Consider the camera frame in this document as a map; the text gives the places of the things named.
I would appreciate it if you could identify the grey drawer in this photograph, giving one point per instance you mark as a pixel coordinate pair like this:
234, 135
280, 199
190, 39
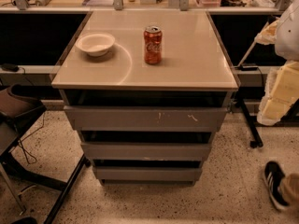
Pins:
146, 152
143, 119
129, 174

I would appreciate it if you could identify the black table leg right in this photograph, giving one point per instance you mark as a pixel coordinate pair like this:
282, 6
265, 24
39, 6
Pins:
256, 138

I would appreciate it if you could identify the grey bottom drawer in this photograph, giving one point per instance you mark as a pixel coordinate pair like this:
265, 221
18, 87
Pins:
129, 174

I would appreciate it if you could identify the red soda can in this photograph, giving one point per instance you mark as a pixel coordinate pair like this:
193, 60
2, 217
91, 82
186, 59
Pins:
153, 44

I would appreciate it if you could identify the black power adapter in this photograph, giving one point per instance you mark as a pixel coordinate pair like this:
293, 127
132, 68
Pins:
10, 67
248, 67

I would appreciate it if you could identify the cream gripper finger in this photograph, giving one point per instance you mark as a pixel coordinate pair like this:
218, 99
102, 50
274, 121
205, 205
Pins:
268, 34
281, 92

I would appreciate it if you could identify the black power adapter left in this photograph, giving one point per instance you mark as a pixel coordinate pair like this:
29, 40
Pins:
10, 67

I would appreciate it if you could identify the black power adapter right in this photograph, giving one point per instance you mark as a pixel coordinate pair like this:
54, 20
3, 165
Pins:
248, 67

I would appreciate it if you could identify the grey drawer cabinet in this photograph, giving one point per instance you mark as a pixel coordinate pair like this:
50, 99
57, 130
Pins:
193, 73

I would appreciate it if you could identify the grey top drawer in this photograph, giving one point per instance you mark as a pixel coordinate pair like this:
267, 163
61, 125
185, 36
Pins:
143, 119

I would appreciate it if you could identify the black white sneaker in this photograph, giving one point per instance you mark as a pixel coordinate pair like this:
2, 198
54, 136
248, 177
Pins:
272, 176

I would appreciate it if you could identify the black office chair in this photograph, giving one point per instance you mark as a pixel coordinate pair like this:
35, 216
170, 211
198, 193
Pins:
18, 113

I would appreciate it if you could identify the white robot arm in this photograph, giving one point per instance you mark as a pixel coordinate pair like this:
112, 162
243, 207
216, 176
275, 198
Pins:
287, 43

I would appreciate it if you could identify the white bowl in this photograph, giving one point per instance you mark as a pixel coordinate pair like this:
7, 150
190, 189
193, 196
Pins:
95, 44

